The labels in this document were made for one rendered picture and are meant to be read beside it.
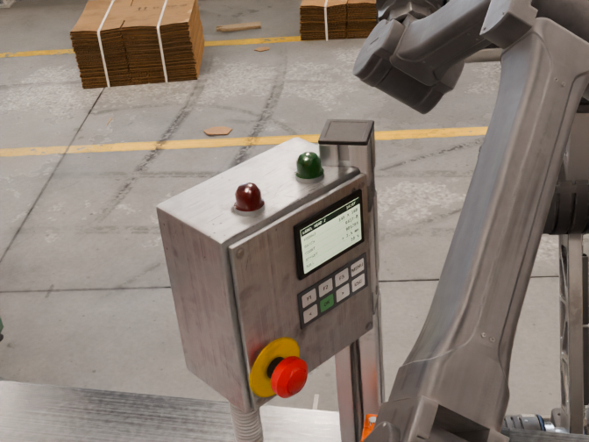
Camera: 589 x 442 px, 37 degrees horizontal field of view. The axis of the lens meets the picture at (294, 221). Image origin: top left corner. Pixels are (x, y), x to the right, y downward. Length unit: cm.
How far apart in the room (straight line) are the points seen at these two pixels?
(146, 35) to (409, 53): 389
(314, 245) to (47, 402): 91
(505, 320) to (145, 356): 242
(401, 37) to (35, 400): 92
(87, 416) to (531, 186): 106
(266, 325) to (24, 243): 296
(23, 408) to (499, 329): 113
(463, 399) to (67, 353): 255
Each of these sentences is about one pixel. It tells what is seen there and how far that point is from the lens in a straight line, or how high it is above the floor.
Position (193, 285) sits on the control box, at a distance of 79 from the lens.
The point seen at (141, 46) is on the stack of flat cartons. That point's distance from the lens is 489.
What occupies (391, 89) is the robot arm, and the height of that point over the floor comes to 142.
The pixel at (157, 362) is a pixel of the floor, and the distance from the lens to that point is 293.
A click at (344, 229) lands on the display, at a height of 143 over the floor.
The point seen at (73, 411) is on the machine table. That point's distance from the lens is 158.
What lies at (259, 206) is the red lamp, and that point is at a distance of 74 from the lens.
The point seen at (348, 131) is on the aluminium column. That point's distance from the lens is 81.
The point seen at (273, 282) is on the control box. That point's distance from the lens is 77.
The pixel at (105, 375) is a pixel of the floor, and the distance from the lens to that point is 294.
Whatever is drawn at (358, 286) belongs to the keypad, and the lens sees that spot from 85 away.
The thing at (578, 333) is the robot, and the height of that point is 61.
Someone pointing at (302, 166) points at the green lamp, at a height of 149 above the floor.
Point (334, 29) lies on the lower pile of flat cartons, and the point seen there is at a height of 6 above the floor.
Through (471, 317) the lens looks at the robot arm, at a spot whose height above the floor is 149.
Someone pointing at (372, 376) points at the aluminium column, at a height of 123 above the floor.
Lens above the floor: 186
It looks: 32 degrees down
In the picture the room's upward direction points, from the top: 6 degrees counter-clockwise
